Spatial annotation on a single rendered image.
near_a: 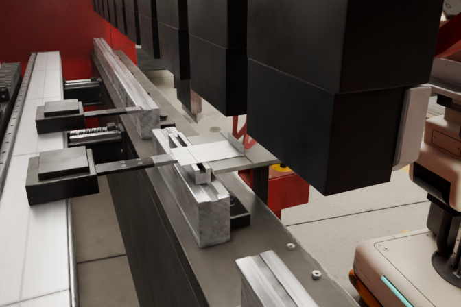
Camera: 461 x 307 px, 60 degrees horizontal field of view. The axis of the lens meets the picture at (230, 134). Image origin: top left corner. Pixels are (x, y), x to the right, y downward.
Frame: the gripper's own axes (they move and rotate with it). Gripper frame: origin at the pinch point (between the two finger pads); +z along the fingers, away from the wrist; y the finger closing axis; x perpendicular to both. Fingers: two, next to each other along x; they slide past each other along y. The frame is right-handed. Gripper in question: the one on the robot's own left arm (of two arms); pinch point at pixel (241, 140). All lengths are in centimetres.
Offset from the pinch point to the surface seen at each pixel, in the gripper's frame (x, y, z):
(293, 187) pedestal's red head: 37.7, -23.3, 13.2
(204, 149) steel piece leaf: -6.0, -1.6, 4.8
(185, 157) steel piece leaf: -10.1, 0.6, 6.9
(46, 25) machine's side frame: -39, -216, 17
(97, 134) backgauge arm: -15, -58, 26
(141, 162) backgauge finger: -17.9, 0.7, 10.4
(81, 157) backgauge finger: -28.5, 0.8, 12.5
